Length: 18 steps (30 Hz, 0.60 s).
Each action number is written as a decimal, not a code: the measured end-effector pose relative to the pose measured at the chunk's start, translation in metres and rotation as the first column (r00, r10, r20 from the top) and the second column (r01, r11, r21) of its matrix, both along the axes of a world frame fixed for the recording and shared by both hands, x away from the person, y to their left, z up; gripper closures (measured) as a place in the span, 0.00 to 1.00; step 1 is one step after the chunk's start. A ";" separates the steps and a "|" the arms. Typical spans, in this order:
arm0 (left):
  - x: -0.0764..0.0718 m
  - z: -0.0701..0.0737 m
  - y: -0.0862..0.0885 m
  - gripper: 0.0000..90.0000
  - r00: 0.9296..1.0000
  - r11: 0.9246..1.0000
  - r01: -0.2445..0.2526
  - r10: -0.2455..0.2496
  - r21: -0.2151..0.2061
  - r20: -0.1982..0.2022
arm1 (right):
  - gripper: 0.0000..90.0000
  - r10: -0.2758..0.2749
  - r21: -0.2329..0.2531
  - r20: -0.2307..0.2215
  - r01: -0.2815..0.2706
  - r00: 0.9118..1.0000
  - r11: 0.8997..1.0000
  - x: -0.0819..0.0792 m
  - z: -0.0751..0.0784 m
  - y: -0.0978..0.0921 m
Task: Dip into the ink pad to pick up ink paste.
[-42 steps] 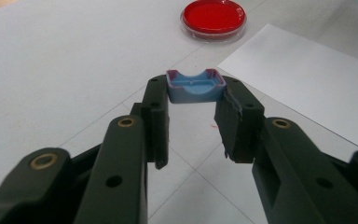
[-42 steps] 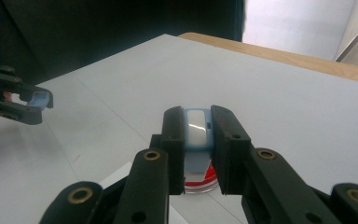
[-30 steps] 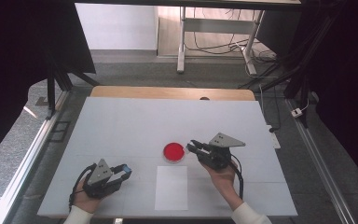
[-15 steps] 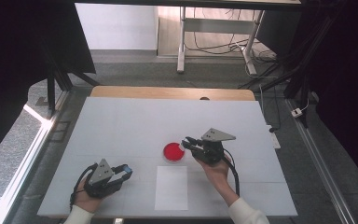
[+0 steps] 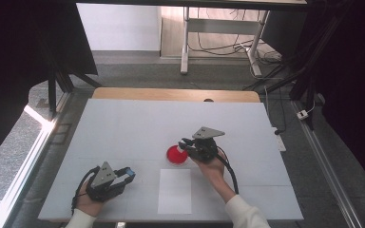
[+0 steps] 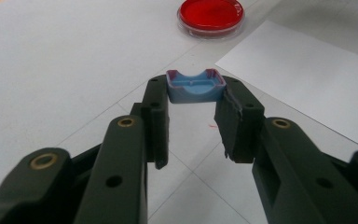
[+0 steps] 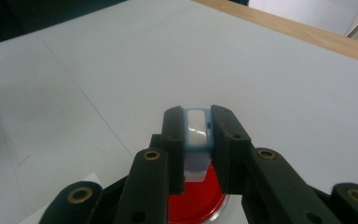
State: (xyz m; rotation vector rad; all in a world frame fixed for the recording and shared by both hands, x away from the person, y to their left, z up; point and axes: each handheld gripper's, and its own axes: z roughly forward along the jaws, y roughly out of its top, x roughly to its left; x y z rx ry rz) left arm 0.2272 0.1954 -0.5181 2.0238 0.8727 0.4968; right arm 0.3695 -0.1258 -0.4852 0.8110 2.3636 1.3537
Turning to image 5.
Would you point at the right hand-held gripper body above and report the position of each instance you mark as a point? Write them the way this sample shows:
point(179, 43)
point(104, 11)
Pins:
point(204, 150)

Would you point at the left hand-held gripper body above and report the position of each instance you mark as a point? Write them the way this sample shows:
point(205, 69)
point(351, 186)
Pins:
point(104, 177)

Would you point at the round red ink pad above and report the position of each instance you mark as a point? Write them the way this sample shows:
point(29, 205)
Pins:
point(175, 155)

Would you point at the white paper sheet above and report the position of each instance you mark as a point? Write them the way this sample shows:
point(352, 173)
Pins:
point(175, 193)

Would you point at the person's right hand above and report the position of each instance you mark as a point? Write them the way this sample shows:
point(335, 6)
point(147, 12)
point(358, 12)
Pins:
point(214, 171)

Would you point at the person's left hand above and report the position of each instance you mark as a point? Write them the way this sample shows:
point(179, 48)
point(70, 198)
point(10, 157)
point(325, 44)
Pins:
point(88, 205)

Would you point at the small dark round grommet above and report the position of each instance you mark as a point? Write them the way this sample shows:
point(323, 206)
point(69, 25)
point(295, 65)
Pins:
point(208, 100)

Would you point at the large white board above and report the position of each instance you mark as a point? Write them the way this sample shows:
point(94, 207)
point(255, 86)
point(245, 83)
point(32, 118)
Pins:
point(139, 126)

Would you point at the wooden table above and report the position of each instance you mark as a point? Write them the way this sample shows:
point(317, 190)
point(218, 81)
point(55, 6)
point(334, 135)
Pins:
point(158, 94)

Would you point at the black tripod stand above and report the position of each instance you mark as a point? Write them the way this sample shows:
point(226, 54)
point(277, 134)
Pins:
point(52, 91)
point(307, 85)

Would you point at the small white adapter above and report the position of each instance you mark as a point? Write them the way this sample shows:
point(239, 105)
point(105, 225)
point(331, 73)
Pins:
point(302, 114)

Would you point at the black curtain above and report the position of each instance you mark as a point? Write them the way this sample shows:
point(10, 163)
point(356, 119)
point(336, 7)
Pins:
point(355, 95)
point(19, 63)

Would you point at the aluminium rail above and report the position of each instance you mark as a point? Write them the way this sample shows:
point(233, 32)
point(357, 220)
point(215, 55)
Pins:
point(22, 177)
point(326, 164)

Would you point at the white metal desk frame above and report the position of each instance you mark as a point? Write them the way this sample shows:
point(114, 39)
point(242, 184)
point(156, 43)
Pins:
point(221, 26)

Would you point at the white wall panel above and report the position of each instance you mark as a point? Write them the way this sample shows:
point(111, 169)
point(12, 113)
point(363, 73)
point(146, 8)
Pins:
point(120, 27)

